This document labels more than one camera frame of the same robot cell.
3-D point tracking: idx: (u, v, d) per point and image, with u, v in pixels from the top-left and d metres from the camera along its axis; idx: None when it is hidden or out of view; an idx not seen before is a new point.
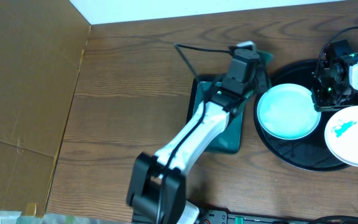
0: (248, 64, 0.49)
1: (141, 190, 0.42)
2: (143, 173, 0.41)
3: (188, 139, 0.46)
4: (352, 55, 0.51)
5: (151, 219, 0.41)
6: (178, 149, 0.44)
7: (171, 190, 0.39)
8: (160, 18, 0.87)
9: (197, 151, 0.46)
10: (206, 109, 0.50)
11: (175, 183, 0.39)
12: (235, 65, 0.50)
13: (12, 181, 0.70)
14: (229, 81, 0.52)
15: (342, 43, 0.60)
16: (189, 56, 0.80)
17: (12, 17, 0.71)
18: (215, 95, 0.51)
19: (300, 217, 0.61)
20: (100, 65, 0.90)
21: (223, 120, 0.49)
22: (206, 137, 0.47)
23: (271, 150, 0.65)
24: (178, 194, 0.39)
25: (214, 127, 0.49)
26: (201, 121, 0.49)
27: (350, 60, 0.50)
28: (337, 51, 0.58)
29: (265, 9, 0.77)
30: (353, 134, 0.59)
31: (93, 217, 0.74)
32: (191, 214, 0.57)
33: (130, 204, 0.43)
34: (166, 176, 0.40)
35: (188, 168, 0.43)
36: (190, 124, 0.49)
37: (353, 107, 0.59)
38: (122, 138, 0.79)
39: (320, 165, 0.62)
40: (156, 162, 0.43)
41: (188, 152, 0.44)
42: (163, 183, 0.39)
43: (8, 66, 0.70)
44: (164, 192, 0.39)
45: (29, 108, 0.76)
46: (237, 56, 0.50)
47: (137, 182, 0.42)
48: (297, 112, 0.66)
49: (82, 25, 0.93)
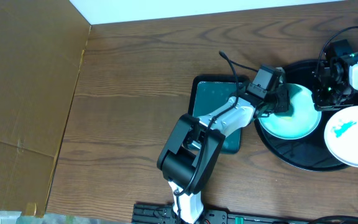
0: (273, 74, 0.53)
1: (178, 149, 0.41)
2: (185, 130, 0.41)
3: (224, 114, 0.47)
4: (352, 55, 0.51)
5: (183, 180, 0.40)
6: (215, 120, 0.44)
7: (211, 149, 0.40)
8: (160, 18, 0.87)
9: (229, 130, 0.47)
10: (238, 100, 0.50)
11: (216, 142, 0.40)
12: (263, 74, 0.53)
13: (13, 181, 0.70)
14: (255, 86, 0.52)
15: (342, 43, 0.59)
16: (189, 56, 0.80)
17: (12, 17, 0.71)
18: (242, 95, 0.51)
19: (300, 217, 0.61)
20: (99, 65, 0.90)
21: (250, 113, 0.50)
22: (237, 119, 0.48)
23: (271, 150, 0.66)
24: (215, 155, 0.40)
25: (243, 117, 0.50)
26: (234, 107, 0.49)
27: (350, 60, 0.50)
28: (337, 52, 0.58)
29: (265, 9, 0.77)
30: (353, 134, 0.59)
31: (93, 217, 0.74)
32: (197, 208, 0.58)
33: (160, 163, 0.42)
34: (208, 134, 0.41)
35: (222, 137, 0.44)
36: (223, 107, 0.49)
37: (353, 107, 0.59)
38: (122, 138, 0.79)
39: (319, 165, 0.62)
40: (198, 123, 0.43)
41: (224, 125, 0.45)
42: (206, 139, 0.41)
43: (8, 66, 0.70)
44: (204, 149, 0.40)
45: (30, 108, 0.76)
46: (265, 66, 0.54)
47: (177, 138, 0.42)
48: (298, 111, 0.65)
49: (81, 25, 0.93)
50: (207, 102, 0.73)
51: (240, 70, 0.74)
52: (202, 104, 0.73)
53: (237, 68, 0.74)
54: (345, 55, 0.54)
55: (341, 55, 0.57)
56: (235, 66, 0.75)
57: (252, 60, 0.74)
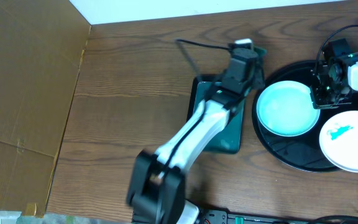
0: (247, 63, 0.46)
1: (141, 190, 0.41)
2: (143, 172, 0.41)
3: (188, 135, 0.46)
4: (351, 55, 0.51)
5: (151, 219, 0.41)
6: (177, 147, 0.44)
7: (171, 188, 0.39)
8: (160, 18, 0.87)
9: (198, 147, 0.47)
10: (206, 108, 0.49)
11: (175, 182, 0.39)
12: (235, 64, 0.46)
13: (12, 181, 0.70)
14: (228, 80, 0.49)
15: (340, 43, 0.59)
16: (189, 56, 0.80)
17: (13, 17, 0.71)
18: (214, 95, 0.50)
19: (300, 217, 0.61)
20: (100, 65, 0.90)
21: (223, 118, 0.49)
22: (205, 135, 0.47)
23: (264, 145, 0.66)
24: (178, 191, 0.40)
25: (214, 125, 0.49)
26: (201, 120, 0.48)
27: (349, 60, 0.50)
28: (335, 50, 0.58)
29: (265, 9, 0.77)
30: (348, 137, 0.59)
31: (93, 217, 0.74)
32: (191, 213, 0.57)
33: (129, 204, 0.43)
34: (167, 175, 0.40)
35: (188, 165, 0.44)
36: (189, 122, 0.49)
37: (353, 112, 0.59)
38: (121, 138, 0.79)
39: (312, 165, 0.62)
40: (157, 159, 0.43)
41: (188, 151, 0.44)
42: (165, 181, 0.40)
43: (8, 66, 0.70)
44: (164, 190, 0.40)
45: (30, 107, 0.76)
46: (235, 55, 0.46)
47: (136, 181, 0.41)
48: (296, 109, 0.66)
49: (82, 25, 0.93)
50: None
51: None
52: None
53: None
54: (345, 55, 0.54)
55: (339, 55, 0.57)
56: None
57: None
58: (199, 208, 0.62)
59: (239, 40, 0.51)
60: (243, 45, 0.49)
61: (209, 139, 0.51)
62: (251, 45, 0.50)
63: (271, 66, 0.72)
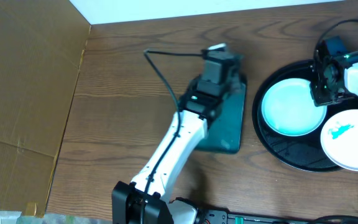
0: (222, 65, 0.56)
1: (125, 218, 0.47)
2: (123, 203, 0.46)
3: (165, 156, 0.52)
4: (348, 55, 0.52)
5: None
6: (155, 172, 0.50)
7: (151, 216, 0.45)
8: (160, 18, 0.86)
9: (177, 163, 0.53)
10: (182, 121, 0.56)
11: (154, 211, 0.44)
12: (211, 68, 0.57)
13: (12, 181, 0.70)
14: (205, 84, 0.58)
15: (335, 40, 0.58)
16: (189, 56, 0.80)
17: (13, 17, 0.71)
18: (189, 101, 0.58)
19: (300, 217, 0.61)
20: (100, 65, 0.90)
21: (199, 128, 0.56)
22: (182, 151, 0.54)
23: (265, 146, 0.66)
24: (161, 218, 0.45)
25: (191, 137, 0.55)
26: (177, 135, 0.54)
27: (346, 62, 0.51)
28: (330, 50, 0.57)
29: (265, 9, 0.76)
30: (350, 136, 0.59)
31: (93, 217, 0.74)
32: (188, 216, 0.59)
33: None
34: (146, 205, 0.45)
35: (166, 188, 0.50)
36: (167, 139, 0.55)
37: (353, 111, 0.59)
38: (121, 137, 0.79)
39: (314, 164, 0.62)
40: (135, 189, 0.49)
41: (166, 172, 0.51)
42: (145, 211, 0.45)
43: (8, 66, 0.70)
44: (146, 217, 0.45)
45: (30, 107, 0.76)
46: (211, 60, 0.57)
47: (120, 211, 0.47)
48: (301, 106, 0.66)
49: (81, 25, 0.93)
50: None
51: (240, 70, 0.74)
52: None
53: None
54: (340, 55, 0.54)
55: (334, 53, 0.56)
56: None
57: (252, 60, 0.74)
58: (196, 208, 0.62)
59: (212, 46, 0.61)
60: (217, 50, 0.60)
61: (189, 148, 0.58)
62: (222, 49, 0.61)
63: (271, 66, 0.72)
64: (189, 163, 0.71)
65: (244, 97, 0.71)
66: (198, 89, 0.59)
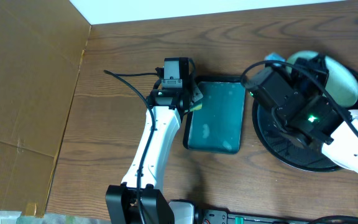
0: (181, 61, 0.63)
1: (126, 218, 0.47)
2: (119, 203, 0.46)
3: (148, 150, 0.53)
4: (316, 117, 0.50)
5: None
6: (142, 168, 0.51)
7: (150, 206, 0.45)
8: (160, 18, 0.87)
9: (161, 155, 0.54)
10: (156, 116, 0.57)
11: (151, 200, 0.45)
12: (171, 66, 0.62)
13: (12, 181, 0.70)
14: (168, 81, 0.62)
15: (273, 84, 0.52)
16: (189, 56, 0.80)
17: (13, 17, 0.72)
18: (158, 98, 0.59)
19: (300, 217, 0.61)
20: (100, 65, 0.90)
21: (173, 117, 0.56)
22: (163, 142, 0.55)
23: (265, 146, 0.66)
24: (159, 206, 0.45)
25: (167, 129, 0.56)
26: (155, 129, 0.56)
27: (321, 135, 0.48)
28: (276, 98, 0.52)
29: (265, 9, 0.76)
30: None
31: (93, 217, 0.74)
32: (188, 212, 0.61)
33: None
34: (142, 199, 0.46)
35: (156, 180, 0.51)
36: (146, 134, 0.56)
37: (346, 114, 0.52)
38: (121, 137, 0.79)
39: (314, 165, 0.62)
40: (128, 188, 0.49)
41: (153, 164, 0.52)
42: (143, 205, 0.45)
43: (7, 66, 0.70)
44: (146, 210, 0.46)
45: (30, 107, 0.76)
46: (168, 60, 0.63)
47: (118, 211, 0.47)
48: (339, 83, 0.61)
49: (82, 25, 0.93)
50: (207, 102, 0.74)
51: (240, 70, 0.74)
52: (203, 104, 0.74)
53: (237, 69, 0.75)
54: (304, 117, 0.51)
55: (284, 102, 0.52)
56: (235, 66, 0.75)
57: (252, 61, 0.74)
58: (192, 203, 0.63)
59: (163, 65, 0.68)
60: None
61: (170, 141, 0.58)
62: None
63: None
64: (189, 163, 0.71)
65: (244, 98, 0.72)
66: (163, 88, 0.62)
